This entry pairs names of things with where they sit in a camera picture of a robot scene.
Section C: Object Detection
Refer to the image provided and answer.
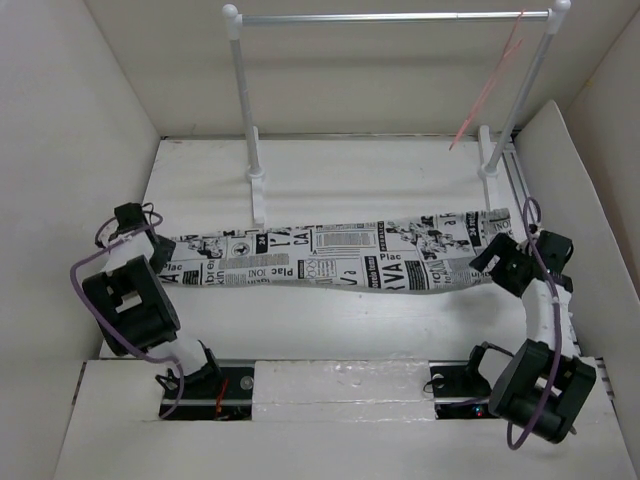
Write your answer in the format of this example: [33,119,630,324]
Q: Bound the white garment rack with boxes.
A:
[221,1,572,227]

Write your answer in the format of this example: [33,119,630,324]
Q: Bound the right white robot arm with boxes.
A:
[462,230,596,450]

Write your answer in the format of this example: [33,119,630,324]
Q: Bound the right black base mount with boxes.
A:
[423,342,495,421]

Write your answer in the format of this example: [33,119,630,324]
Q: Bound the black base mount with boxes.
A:
[156,360,255,422]
[423,342,495,421]

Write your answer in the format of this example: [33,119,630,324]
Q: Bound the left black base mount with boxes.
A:
[156,360,255,422]

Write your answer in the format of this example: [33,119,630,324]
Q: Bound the newspaper print trousers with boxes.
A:
[160,209,512,293]

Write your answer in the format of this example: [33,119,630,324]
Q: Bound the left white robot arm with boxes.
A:
[80,203,223,397]

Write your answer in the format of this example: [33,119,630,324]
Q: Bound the pink wire hanger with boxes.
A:
[448,9,526,151]

